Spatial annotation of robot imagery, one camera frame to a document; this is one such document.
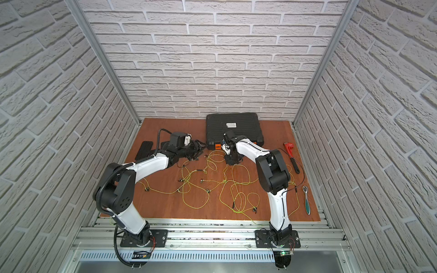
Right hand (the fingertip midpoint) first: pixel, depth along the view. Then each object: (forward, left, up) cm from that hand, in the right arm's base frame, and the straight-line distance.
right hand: (235, 160), depth 99 cm
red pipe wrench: (+8, -35, 0) cm, 36 cm away
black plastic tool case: (+25, -10, +5) cm, 27 cm away
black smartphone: (+12, +56, 0) cm, 58 cm away
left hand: (+2, +15, +14) cm, 20 cm away
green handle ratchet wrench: (-28, -34, -1) cm, 44 cm away
